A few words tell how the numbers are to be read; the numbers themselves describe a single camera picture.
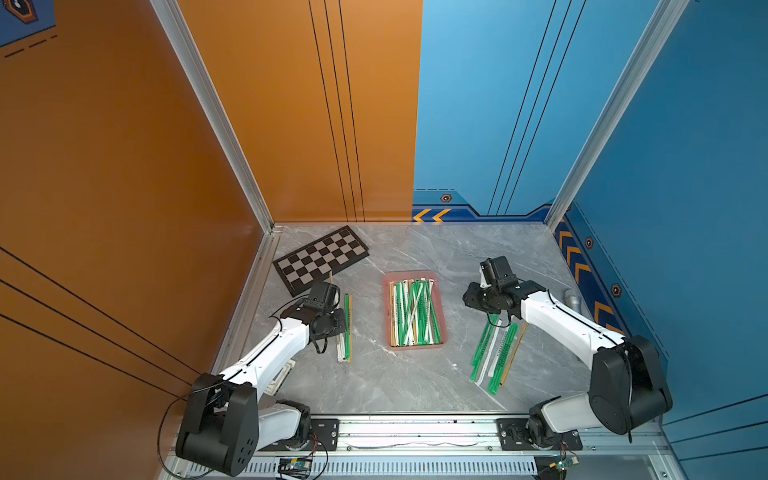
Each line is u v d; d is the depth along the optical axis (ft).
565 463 2.28
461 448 2.38
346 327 2.56
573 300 3.08
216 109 2.83
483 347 2.89
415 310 3.09
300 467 2.33
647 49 2.45
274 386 2.61
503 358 2.80
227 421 1.33
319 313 2.08
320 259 3.45
